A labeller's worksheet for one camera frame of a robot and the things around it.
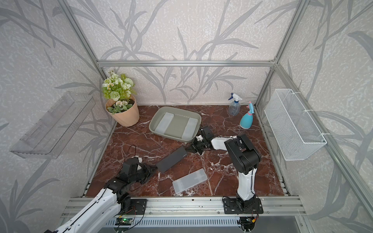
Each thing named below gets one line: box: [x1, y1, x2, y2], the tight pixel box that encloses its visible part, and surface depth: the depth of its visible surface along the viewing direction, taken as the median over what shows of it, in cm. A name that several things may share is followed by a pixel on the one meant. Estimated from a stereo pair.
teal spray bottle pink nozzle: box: [239, 100, 255, 130], surface depth 104 cm
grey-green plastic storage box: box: [148, 106, 202, 143], surface depth 109 cm
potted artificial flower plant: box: [101, 69, 140, 128], surface depth 94 cm
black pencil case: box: [156, 146, 188, 173], surface depth 90 cm
